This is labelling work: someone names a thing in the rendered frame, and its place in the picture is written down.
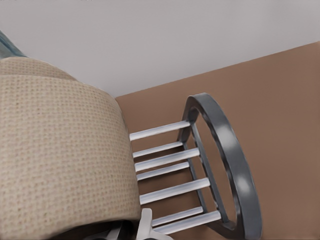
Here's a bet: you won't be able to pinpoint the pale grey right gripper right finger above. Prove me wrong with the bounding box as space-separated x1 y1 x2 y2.
135 207 174 240

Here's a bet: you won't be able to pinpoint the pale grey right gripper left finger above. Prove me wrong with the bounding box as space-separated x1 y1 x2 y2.
99 220 126 240

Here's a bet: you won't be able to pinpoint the beige knit shoe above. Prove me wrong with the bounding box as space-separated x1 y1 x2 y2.
0 29 142 240

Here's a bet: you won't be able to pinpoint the grey shoe rack, silver bars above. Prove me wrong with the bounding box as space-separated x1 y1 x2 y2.
129 92 264 240

